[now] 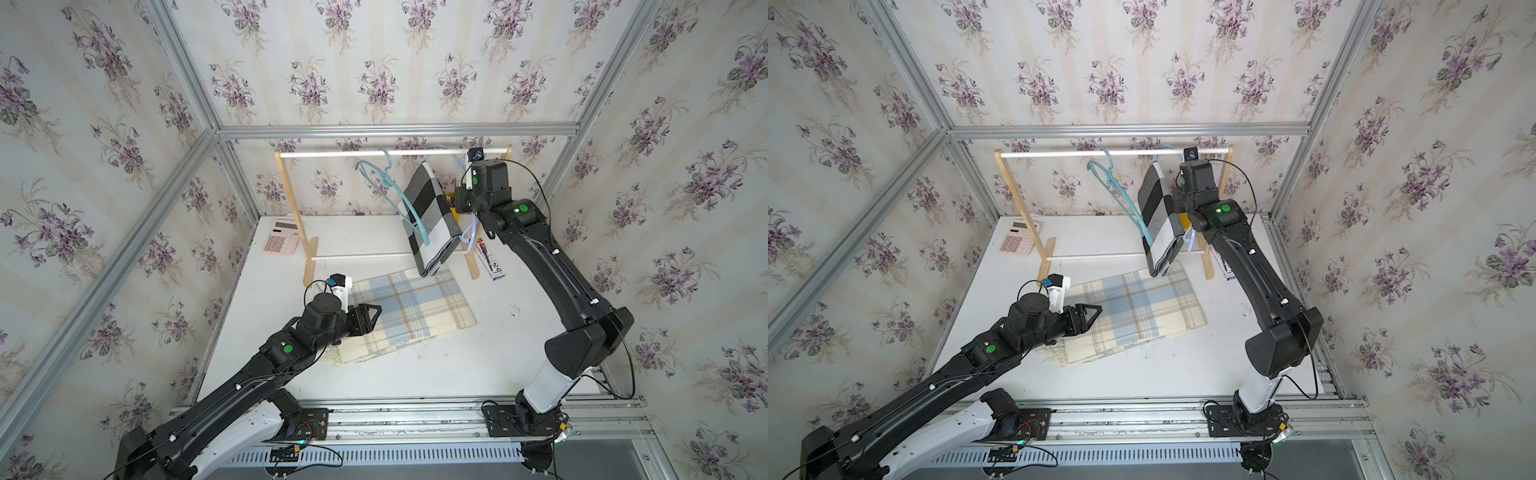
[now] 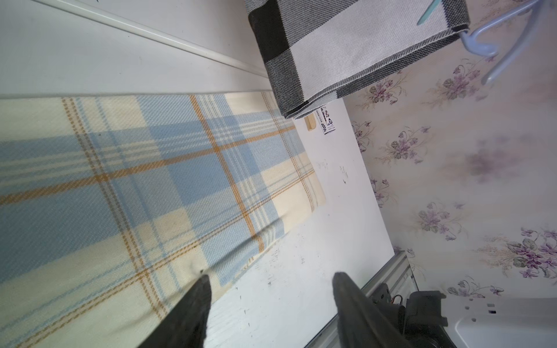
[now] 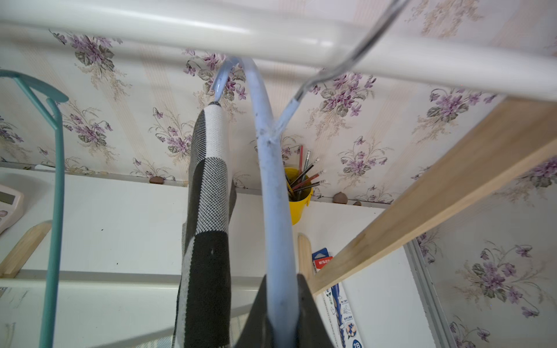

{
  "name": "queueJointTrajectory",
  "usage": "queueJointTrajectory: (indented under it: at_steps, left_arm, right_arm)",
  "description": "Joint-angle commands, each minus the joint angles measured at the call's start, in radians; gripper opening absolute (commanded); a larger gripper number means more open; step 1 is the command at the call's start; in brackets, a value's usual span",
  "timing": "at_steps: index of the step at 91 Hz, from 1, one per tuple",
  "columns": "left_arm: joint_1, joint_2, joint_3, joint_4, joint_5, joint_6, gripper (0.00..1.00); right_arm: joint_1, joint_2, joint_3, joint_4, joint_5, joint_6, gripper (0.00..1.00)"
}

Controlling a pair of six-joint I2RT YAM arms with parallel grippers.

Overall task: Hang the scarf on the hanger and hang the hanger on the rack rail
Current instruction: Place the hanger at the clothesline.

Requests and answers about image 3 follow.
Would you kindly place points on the wooden clothes rack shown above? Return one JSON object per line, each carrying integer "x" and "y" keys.
{"x": 446, "y": 81}

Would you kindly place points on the blue white pencil box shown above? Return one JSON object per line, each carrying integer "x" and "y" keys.
{"x": 340, "y": 316}

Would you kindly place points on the pencils in cup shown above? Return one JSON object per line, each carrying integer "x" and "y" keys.
{"x": 300, "y": 180}

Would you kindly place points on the black white checkered scarf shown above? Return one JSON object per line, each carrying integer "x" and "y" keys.
{"x": 203, "y": 305}

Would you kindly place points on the light blue clothes hanger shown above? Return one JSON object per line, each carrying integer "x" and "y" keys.
{"x": 283, "y": 310}

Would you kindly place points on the teal clothes hanger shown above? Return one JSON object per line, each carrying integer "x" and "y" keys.
{"x": 46, "y": 99}

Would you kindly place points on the yellow pencil cup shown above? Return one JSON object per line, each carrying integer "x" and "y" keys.
{"x": 297, "y": 206}

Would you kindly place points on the pink calculator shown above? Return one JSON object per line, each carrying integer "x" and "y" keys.
{"x": 12, "y": 207}

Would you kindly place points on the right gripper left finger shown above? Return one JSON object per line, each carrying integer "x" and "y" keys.
{"x": 257, "y": 332}

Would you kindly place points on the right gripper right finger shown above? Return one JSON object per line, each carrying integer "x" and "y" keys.
{"x": 311, "y": 332}

